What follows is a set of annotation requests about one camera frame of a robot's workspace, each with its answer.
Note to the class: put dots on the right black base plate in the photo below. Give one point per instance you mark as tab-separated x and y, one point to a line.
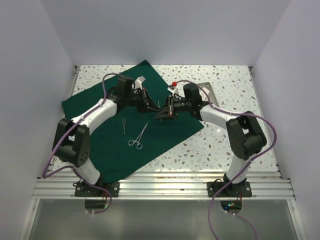
231	191

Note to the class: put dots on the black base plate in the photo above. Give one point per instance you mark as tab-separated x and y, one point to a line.
231	191
84	190

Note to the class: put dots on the metal tray tin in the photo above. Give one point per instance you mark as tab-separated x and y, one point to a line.
207	91

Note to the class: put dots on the aluminium rail frame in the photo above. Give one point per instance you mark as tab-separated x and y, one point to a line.
168	199

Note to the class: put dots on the steel hemostat forceps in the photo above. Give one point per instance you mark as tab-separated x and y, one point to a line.
137	141

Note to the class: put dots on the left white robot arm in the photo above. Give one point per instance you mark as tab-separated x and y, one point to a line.
72	138

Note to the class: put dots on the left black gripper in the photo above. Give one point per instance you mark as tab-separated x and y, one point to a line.
143	108

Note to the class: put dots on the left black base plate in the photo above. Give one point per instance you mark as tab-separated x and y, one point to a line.
84	190

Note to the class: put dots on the green surgical cloth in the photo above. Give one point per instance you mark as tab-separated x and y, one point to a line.
110	152

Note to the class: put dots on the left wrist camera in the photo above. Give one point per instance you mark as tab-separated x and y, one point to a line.
139	82

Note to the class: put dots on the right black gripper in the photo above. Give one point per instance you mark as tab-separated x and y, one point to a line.
166	111

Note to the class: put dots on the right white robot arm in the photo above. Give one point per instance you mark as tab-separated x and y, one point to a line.
245	135

